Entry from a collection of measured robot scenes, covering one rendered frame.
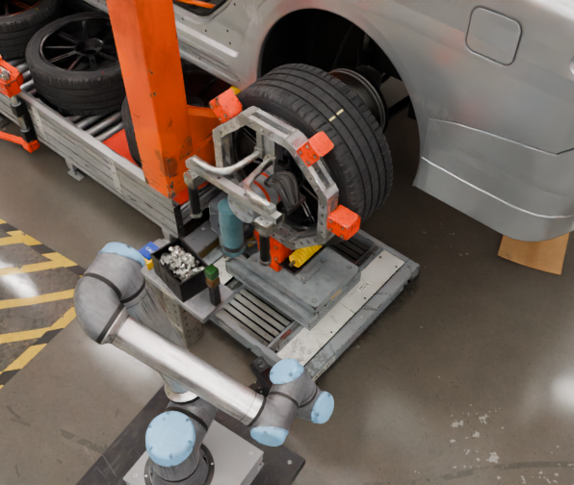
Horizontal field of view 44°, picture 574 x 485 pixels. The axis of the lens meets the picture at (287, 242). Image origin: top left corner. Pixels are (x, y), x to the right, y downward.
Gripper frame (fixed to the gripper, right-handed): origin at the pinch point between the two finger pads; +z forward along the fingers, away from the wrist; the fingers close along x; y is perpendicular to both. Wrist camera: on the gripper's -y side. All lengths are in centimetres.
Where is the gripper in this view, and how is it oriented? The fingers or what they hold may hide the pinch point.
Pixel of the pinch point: (236, 379)
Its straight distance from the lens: 227.8
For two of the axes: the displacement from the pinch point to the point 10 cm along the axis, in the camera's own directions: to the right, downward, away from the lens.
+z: -7.2, -0.4, 6.9
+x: 6.5, -3.5, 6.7
